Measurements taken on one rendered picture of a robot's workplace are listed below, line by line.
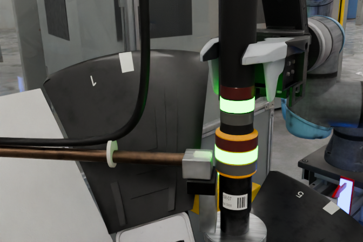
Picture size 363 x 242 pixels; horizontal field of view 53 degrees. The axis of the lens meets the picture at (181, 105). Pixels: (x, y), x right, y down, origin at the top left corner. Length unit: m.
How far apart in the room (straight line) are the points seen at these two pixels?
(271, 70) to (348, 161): 0.79
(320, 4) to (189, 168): 0.62
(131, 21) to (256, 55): 0.85
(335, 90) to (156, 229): 0.35
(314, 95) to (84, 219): 0.42
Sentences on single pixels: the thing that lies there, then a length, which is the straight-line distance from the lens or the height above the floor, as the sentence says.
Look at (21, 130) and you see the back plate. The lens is 0.67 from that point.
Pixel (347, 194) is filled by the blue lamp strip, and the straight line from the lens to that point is 0.75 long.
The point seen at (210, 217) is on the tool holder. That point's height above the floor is 1.29.
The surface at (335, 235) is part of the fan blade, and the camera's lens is 0.60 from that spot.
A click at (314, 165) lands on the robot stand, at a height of 1.04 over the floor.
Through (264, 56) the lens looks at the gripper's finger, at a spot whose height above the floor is 1.47.
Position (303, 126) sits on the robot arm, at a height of 1.31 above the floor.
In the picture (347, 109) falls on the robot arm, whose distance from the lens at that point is 0.60.
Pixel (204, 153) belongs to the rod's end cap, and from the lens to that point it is 0.38.
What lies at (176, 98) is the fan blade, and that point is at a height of 1.39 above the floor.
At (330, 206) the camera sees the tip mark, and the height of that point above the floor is 1.19.
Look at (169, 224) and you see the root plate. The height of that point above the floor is 1.27.
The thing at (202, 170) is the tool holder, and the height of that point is 1.35.
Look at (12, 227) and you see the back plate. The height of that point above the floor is 1.20.
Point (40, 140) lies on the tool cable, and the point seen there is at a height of 1.37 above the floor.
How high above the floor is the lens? 1.52
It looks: 17 degrees down
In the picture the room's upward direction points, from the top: 2 degrees counter-clockwise
